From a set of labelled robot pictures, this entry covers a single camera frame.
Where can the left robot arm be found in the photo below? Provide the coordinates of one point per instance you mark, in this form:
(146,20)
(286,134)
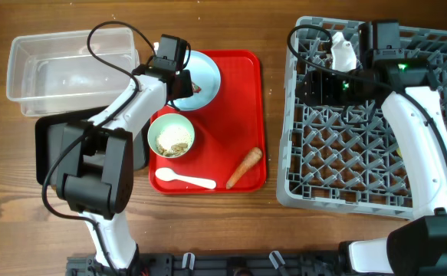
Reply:
(94,170)

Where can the red snack wrapper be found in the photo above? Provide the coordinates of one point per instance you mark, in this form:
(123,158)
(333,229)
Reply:
(195,88)

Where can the green bowl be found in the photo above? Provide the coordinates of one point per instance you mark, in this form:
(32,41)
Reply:
(160,123)

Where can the grey dishwasher rack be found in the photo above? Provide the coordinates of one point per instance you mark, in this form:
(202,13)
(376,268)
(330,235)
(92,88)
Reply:
(347,160)

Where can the orange carrot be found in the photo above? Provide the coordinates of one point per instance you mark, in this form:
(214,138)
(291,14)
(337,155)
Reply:
(251,159)

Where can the light blue plate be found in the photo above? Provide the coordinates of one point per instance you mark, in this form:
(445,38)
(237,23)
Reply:
(206,74)

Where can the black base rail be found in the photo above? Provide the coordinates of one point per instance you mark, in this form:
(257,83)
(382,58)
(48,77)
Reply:
(274,263)

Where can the white plastic spoon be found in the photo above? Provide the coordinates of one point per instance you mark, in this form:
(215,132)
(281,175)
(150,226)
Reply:
(168,175)

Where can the clear plastic bin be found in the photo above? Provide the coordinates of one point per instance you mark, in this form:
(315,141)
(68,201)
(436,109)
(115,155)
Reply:
(55,73)

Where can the red plastic tray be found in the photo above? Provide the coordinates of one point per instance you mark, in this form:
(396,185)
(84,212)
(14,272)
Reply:
(226,129)

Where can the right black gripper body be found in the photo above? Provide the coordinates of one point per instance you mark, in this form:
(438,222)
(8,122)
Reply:
(310,88)

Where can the black tray bin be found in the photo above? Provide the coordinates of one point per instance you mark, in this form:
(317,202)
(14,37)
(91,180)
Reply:
(48,137)

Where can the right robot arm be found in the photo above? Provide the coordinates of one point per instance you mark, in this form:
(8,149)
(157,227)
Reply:
(405,90)

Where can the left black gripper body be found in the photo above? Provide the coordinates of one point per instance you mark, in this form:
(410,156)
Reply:
(185,84)

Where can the rice and food scraps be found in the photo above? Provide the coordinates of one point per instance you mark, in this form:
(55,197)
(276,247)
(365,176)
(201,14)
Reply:
(173,141)

